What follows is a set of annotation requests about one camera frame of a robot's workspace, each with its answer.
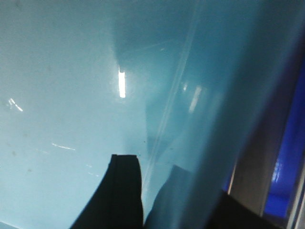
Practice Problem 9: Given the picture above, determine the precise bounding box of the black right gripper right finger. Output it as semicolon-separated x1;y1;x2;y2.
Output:
209;191;278;229

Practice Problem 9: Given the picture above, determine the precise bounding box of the large blue bin right shelf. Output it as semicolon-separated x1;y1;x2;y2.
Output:
264;62;305;218

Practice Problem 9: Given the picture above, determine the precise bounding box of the light blue plastic box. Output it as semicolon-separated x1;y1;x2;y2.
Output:
0;0;305;229

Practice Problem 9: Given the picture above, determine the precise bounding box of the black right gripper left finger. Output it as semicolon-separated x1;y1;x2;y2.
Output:
71;155;143;229

